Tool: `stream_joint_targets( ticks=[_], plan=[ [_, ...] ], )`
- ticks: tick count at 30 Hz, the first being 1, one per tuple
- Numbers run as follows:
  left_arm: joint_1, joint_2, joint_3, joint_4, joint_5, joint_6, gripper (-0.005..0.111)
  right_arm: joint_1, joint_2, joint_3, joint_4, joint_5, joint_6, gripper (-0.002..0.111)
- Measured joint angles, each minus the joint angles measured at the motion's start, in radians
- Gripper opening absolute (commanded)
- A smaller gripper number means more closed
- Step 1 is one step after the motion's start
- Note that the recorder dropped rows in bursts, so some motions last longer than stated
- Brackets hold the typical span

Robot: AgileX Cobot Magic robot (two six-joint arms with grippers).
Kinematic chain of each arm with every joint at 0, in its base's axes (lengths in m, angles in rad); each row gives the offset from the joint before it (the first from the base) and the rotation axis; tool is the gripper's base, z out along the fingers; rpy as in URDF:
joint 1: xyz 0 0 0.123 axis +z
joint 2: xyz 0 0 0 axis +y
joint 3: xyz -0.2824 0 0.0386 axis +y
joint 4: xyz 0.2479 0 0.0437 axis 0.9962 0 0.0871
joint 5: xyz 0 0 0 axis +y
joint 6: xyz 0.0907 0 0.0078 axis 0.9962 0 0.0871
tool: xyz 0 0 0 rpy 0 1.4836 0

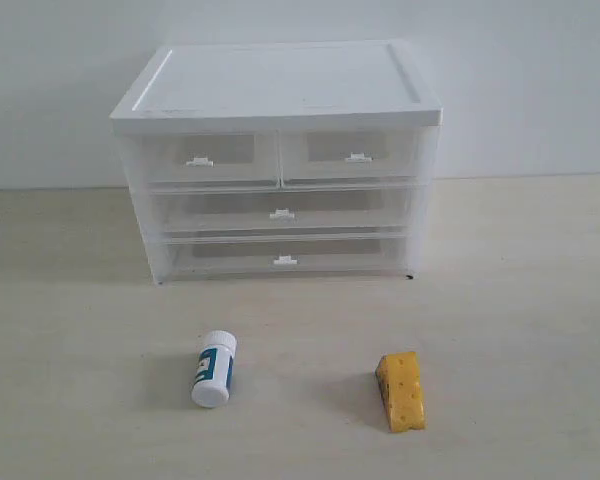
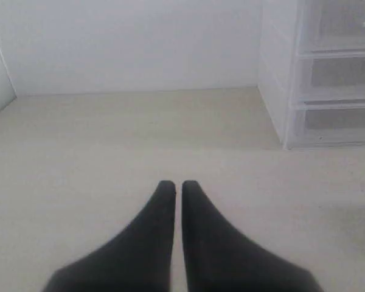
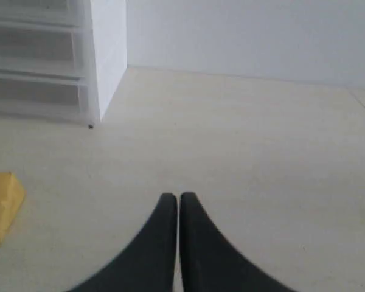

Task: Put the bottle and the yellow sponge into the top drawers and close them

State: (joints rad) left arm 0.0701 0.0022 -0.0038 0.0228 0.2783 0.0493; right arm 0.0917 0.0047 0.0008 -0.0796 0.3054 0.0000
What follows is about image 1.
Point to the yellow cheese wedge toy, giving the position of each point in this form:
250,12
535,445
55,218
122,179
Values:
399,380

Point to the white pill bottle blue label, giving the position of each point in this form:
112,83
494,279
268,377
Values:
213,377

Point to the clear plastic bin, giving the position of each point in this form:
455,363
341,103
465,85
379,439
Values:
197,212
387,253

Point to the white plastic drawer cabinet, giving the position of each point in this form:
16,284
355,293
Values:
273,89

